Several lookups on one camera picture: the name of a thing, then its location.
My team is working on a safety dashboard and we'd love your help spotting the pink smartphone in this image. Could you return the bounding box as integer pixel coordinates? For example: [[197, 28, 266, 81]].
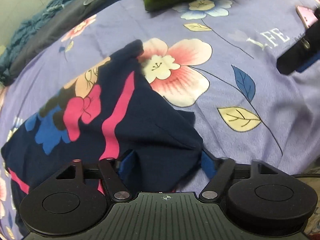
[[296, 5, 318, 29]]

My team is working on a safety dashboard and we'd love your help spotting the purple floral bed sheet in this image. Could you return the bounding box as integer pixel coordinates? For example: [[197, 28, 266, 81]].
[[1, 0, 319, 239]]

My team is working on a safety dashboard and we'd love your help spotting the navy cartoon print shirt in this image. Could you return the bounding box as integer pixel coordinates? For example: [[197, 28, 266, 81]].
[[1, 38, 212, 239]]

